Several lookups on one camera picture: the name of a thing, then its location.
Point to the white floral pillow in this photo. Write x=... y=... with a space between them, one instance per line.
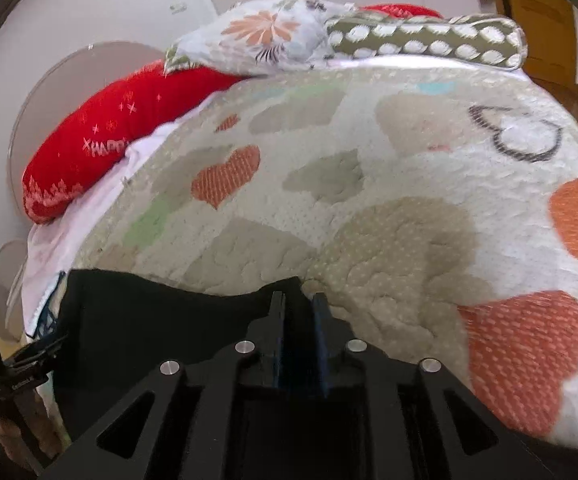
x=259 y=35

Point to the olive polka dot pillow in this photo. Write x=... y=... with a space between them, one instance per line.
x=419 y=40

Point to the person's left hand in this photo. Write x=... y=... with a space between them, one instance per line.
x=44 y=430

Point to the small grey round panel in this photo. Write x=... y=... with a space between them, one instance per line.
x=9 y=260

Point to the wooden door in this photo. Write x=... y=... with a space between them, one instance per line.
x=544 y=20

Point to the red printed pillow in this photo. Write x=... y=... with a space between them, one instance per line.
x=104 y=130

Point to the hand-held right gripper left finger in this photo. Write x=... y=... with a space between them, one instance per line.
x=278 y=330

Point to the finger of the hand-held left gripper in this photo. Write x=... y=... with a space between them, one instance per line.
x=34 y=350
x=26 y=377

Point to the white bed sheet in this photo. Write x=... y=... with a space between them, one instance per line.
x=69 y=240

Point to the black pants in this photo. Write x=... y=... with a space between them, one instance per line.
x=144 y=310

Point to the heart print quilted blanket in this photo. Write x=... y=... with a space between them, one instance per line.
x=369 y=185

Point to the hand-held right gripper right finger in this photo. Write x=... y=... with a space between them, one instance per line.
x=320 y=330

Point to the grey rounded headboard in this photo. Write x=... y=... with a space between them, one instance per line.
x=59 y=85

